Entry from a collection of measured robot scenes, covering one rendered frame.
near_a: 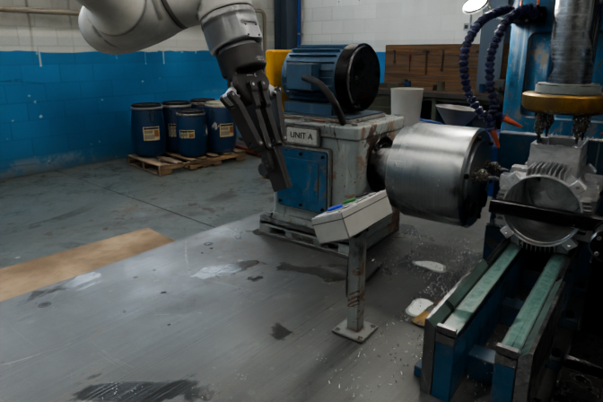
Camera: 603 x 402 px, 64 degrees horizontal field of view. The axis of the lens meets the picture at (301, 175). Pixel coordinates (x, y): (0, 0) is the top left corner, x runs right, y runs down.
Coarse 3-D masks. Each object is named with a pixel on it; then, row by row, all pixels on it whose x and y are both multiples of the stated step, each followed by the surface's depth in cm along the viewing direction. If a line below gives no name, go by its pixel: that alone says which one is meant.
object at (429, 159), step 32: (416, 128) 122; (448, 128) 118; (480, 128) 117; (384, 160) 128; (416, 160) 116; (448, 160) 112; (480, 160) 117; (416, 192) 117; (448, 192) 112; (480, 192) 122
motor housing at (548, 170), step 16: (528, 176) 103; (544, 176) 101; (560, 176) 99; (512, 192) 112; (592, 208) 99; (512, 224) 109; (528, 224) 113; (544, 224) 116; (528, 240) 106; (544, 240) 106; (560, 240) 103
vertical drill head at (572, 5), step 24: (576, 0) 99; (600, 0) 99; (576, 24) 100; (552, 48) 105; (576, 48) 101; (552, 72) 106; (576, 72) 102; (528, 96) 107; (552, 96) 102; (576, 96) 100; (600, 96) 100; (552, 120) 114; (576, 120) 102; (576, 144) 104
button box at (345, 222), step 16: (384, 192) 96; (352, 208) 86; (368, 208) 90; (384, 208) 94; (320, 224) 86; (336, 224) 84; (352, 224) 85; (368, 224) 89; (320, 240) 87; (336, 240) 85
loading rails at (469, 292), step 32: (512, 256) 104; (576, 256) 106; (480, 288) 90; (512, 288) 107; (544, 288) 90; (576, 288) 110; (448, 320) 79; (480, 320) 86; (512, 320) 98; (544, 320) 76; (576, 320) 97; (448, 352) 75; (480, 352) 83; (512, 352) 69; (544, 352) 78; (448, 384) 77; (512, 384) 70
